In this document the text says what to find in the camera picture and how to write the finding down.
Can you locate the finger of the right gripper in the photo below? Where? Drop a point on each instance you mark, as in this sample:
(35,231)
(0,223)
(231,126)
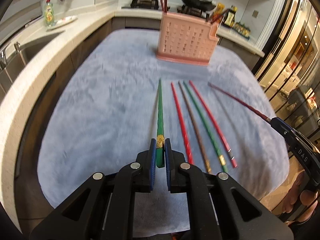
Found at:
(280,126)

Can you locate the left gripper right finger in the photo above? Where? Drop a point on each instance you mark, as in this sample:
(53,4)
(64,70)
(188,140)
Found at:
(184,177)

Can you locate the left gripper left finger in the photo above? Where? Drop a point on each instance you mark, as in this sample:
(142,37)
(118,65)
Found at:
(115,203)

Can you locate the brown chopstick gold band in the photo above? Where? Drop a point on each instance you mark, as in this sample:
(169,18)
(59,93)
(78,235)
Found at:
(196,131)

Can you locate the red spiral chopstick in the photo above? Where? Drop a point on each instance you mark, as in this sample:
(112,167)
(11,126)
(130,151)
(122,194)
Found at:
(182,126)

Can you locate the pink-red chopstick silver band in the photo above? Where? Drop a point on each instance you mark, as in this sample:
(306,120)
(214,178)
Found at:
(216,125)

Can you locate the green chopstick gold band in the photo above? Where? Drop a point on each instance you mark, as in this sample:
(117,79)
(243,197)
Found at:
(160,129)

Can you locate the right hand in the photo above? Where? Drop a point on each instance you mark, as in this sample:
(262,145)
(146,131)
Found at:
(306,197)

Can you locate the grey-blue plush table mat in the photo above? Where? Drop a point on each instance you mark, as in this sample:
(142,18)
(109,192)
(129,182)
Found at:
(106,115)

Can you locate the dark soy sauce bottle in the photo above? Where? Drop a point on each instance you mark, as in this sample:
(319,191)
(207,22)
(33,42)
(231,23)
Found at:
(229,17)

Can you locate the pink perforated utensil holder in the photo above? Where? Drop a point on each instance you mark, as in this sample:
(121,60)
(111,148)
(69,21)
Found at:
(186,39)

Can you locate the steel sink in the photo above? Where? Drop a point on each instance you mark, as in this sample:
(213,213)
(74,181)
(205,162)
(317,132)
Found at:
(27,52)

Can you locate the chrome faucet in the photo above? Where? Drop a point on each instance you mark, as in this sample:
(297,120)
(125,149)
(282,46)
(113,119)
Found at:
(3,57)

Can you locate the patterned plate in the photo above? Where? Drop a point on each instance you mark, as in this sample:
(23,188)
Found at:
(62,22)

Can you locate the green dish soap bottle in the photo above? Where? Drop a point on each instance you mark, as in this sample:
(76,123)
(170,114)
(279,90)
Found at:
(49,13)

